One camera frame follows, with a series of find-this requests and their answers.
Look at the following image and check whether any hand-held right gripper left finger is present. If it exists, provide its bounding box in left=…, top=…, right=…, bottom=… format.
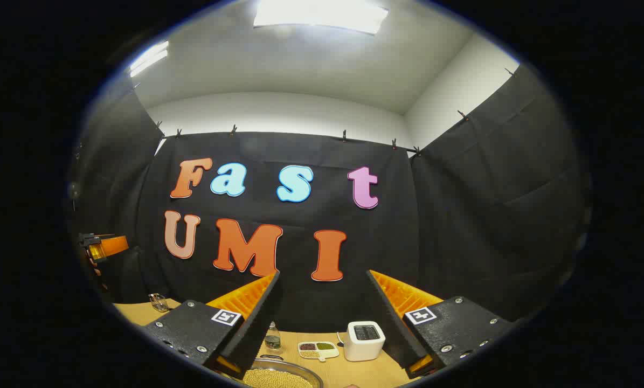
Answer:
left=141, top=271, right=285, bottom=380

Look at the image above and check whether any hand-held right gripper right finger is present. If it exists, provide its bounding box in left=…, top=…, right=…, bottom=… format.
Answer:
left=366, top=269, right=516, bottom=379

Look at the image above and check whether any pile of soybeans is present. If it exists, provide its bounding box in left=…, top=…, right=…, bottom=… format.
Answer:
left=243, top=368, right=314, bottom=388

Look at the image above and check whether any steel pot with black handle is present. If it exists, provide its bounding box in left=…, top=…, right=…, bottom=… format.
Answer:
left=236, top=353, right=324, bottom=388

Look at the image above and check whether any clear plastic water bottle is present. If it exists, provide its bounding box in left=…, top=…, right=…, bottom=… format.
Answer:
left=264, top=322, right=282, bottom=351

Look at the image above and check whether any white toaster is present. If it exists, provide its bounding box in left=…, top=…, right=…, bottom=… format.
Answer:
left=345, top=321, right=386, bottom=362

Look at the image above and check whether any white divided dish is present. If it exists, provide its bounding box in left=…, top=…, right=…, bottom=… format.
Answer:
left=298, top=341, right=340, bottom=361

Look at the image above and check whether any black backdrop cloth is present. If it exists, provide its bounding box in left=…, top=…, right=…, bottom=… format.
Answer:
left=68, top=65, right=592, bottom=335

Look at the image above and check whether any row of cloth clips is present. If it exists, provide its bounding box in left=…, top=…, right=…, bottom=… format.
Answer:
left=129, top=67, right=516, bottom=158

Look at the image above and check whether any small ceiling light panel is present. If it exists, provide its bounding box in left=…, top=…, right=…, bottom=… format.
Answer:
left=129, top=41, right=169, bottom=78

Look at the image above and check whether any large ceiling light panel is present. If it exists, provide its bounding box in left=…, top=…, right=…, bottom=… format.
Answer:
left=253, top=0, right=389, bottom=36

